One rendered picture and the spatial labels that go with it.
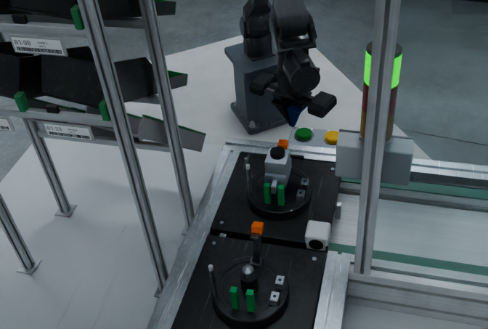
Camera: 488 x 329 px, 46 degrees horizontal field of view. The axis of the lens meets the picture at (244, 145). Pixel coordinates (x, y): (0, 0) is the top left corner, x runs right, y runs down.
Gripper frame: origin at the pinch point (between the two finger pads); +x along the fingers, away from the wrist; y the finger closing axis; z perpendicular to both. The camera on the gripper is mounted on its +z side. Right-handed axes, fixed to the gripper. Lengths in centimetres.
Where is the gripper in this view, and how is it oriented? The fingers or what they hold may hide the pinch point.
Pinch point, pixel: (292, 113)
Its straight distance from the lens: 123.8
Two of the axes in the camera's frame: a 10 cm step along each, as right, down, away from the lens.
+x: 0.8, 7.6, 6.4
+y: -8.0, -3.4, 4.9
